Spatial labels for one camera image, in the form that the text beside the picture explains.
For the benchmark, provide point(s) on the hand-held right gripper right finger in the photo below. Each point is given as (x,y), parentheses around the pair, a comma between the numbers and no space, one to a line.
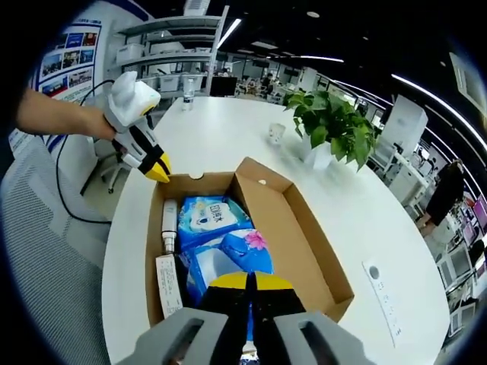
(296,334)

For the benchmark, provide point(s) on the white slatted crate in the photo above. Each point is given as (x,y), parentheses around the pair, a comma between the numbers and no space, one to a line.
(196,7)

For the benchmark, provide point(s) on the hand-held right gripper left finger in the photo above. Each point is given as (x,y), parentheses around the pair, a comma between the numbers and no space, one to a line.
(190,334)

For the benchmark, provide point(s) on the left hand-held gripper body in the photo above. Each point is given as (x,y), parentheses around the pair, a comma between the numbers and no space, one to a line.
(129,100)

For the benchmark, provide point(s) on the wall poster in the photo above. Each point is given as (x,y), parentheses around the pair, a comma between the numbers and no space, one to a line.
(72,61)

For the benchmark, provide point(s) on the clear water bottle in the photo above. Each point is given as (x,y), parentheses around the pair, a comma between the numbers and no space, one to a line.
(188,95)

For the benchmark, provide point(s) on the person's left hand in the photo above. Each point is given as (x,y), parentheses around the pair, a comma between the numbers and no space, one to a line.
(99,125)

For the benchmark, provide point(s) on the black computer monitor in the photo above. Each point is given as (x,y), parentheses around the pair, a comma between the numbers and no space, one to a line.
(223,86)

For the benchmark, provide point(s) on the white storage bin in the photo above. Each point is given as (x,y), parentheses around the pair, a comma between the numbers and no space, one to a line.
(130,53)

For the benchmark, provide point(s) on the ceiling light strip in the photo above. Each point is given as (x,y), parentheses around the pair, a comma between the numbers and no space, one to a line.
(437,100)

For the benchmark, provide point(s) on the white mesh office chair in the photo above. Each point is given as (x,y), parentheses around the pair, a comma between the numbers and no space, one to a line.
(38,247)

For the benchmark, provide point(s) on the ceiling air conditioner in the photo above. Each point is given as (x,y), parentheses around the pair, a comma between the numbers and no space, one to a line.
(466,76)

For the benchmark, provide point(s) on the green potted plant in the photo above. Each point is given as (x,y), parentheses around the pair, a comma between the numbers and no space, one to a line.
(335,125)

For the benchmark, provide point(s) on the blue wet wipes pack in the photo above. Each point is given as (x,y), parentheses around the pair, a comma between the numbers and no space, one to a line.
(213,220)

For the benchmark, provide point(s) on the grey metal shelf rack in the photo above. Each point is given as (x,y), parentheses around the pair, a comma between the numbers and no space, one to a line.
(171,59)

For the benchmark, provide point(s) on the white cosmetic bottle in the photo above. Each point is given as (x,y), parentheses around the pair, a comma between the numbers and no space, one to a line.
(169,224)

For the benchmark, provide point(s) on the blue flower tissue pack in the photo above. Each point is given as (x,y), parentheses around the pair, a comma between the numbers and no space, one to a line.
(243,251)

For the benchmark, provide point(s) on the brown cardboard shoe box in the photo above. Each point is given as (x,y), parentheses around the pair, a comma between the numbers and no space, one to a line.
(304,247)

